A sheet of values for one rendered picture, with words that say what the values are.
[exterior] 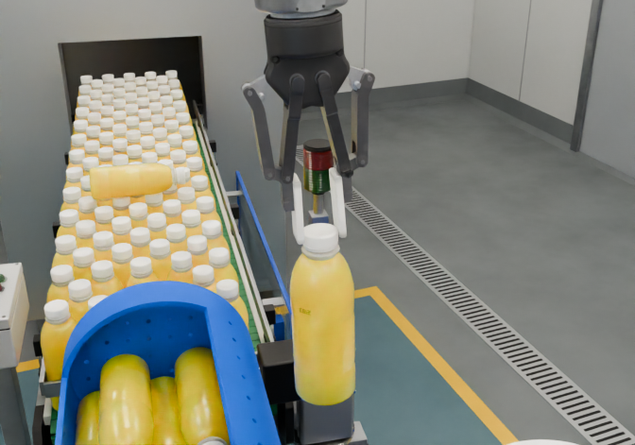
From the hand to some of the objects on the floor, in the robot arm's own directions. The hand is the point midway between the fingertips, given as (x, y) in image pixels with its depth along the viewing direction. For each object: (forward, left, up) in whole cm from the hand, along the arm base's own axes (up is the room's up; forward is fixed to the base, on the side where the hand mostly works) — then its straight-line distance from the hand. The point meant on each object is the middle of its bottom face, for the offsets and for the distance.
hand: (317, 207), depth 80 cm
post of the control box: (-32, +56, -150) cm, 163 cm away
